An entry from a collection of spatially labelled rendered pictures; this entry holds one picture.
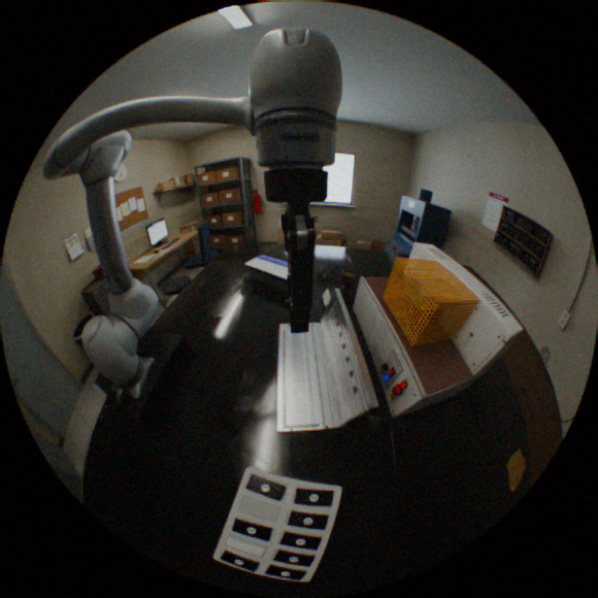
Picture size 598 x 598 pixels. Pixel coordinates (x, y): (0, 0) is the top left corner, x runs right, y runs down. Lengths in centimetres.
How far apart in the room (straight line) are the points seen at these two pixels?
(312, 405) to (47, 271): 294
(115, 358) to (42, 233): 242
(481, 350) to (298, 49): 70
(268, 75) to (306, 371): 69
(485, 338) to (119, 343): 110
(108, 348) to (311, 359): 70
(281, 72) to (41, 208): 291
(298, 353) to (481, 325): 63
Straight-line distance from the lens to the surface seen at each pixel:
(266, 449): 59
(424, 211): 234
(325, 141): 20
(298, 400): 60
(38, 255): 289
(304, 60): 22
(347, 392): 54
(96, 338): 67
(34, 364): 298
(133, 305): 72
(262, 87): 21
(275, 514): 60
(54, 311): 292
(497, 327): 60
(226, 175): 387
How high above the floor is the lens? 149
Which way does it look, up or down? 39 degrees down
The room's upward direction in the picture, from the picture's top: straight up
